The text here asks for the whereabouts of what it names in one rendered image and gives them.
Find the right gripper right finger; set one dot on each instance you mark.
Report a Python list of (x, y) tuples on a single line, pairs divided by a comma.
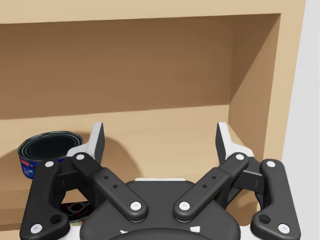
[(208, 183)]

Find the pale wooden shelf unit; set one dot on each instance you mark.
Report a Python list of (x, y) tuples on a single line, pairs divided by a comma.
[(150, 75)]

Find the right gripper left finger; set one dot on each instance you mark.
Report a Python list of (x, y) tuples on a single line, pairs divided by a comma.
[(112, 186)]

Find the blue flat can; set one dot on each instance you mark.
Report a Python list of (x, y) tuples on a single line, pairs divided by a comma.
[(50, 147)]

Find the red and white can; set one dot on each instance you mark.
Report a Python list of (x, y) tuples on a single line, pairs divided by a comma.
[(75, 208)]

